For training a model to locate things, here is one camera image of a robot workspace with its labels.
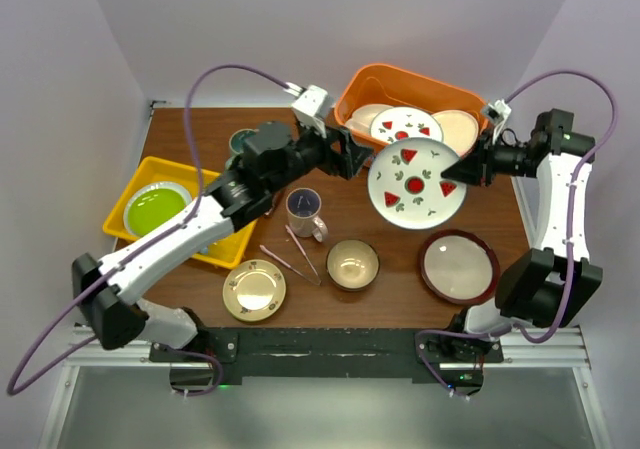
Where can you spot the green ceramic mug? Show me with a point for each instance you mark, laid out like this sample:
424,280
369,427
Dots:
236,144

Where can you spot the metal spatula with wooden handle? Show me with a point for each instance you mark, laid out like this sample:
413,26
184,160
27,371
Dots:
274,204

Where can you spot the orange plastic bin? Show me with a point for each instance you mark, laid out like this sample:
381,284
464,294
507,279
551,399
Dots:
386,84

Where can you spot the white divided plate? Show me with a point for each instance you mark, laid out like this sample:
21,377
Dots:
362,118

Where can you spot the aluminium frame rail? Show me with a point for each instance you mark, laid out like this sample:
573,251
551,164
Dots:
490,217

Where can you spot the cream plate with maroon rim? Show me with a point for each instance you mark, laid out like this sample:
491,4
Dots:
459,267

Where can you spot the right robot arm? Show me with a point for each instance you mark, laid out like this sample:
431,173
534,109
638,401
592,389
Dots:
548,285

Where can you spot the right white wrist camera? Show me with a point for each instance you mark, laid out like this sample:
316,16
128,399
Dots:
497,112

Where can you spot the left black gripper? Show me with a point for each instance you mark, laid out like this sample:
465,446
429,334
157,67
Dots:
347,161

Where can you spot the cream bowl with dark rim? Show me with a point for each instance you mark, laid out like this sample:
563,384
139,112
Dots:
352,265

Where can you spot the watermelon pattern plate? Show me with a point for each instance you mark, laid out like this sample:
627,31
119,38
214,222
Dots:
406,187
399,123

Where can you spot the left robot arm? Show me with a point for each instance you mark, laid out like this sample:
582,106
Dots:
110,291

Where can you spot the yellow plastic tray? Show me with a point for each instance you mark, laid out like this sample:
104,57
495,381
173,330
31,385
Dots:
226,253

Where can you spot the lavender mug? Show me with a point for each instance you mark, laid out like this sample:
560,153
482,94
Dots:
303,211

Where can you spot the green plate with grey rim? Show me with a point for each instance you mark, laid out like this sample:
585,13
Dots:
153,205

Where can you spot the pink metal tongs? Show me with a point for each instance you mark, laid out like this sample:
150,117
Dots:
302,266

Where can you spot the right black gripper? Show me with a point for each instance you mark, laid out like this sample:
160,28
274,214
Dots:
476,168

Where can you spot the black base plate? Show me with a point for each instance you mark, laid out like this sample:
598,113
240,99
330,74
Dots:
351,353

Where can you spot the small cream floral plate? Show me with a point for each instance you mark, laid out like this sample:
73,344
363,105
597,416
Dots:
254,291

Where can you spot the cream and pink branch plate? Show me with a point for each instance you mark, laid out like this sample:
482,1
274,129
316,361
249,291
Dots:
460,130

